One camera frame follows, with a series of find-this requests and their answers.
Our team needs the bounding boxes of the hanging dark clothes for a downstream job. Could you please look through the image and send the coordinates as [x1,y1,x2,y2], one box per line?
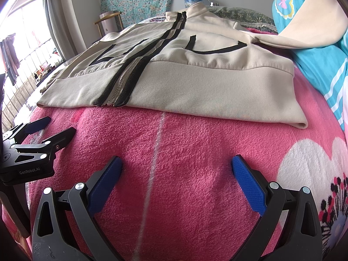
[0,33,21,86]

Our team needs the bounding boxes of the teal floral hanging cloth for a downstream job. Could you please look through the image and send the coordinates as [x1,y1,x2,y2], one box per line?
[100,0,182,29]

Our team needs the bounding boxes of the white box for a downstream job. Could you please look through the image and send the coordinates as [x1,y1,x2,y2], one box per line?
[99,11,120,37]

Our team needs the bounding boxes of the grey curtain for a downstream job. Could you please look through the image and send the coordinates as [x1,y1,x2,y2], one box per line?
[41,0,80,60]

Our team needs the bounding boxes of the balcony railing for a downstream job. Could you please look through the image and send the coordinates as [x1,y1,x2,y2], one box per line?
[0,37,66,125]

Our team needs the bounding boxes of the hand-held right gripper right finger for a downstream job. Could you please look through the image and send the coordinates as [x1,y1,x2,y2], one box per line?
[231,154,324,261]

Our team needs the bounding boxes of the green floral pillow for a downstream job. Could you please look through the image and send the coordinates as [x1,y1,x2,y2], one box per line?
[209,5,278,34]

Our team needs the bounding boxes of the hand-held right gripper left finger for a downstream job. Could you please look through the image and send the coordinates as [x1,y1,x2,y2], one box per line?
[32,156,124,261]

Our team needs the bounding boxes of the wooden chair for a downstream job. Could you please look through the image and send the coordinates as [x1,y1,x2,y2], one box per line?
[94,11,124,37]

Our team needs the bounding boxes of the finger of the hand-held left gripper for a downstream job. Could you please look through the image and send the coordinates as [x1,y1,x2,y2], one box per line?
[3,116,52,142]
[9,127,77,167]

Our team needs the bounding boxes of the blue cartoon print quilt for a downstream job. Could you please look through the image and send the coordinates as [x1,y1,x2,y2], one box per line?
[272,0,348,132]

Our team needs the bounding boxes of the pink floral fleece blanket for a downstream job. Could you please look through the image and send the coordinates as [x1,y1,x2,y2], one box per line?
[0,19,348,261]

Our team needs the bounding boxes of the beige zip jacket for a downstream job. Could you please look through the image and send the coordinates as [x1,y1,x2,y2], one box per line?
[36,0,348,130]

